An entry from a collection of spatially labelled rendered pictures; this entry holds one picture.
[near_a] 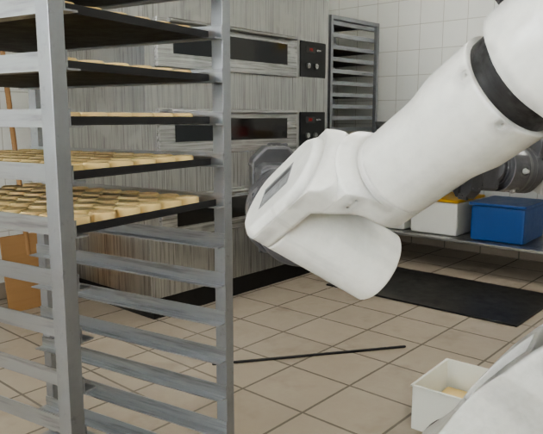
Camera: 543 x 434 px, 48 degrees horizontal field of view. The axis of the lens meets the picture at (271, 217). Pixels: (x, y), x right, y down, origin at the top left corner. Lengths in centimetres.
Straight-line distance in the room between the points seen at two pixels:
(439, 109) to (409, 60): 494
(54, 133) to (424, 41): 446
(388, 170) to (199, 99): 295
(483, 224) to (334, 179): 394
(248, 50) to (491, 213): 194
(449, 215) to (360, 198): 403
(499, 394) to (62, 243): 69
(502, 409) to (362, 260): 48
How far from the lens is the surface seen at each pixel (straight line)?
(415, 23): 533
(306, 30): 404
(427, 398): 220
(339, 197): 43
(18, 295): 367
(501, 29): 37
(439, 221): 449
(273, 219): 46
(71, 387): 111
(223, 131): 135
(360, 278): 50
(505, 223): 431
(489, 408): 94
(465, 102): 37
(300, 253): 49
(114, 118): 114
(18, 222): 116
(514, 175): 120
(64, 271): 105
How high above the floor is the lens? 105
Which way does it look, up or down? 9 degrees down
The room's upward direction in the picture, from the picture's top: straight up
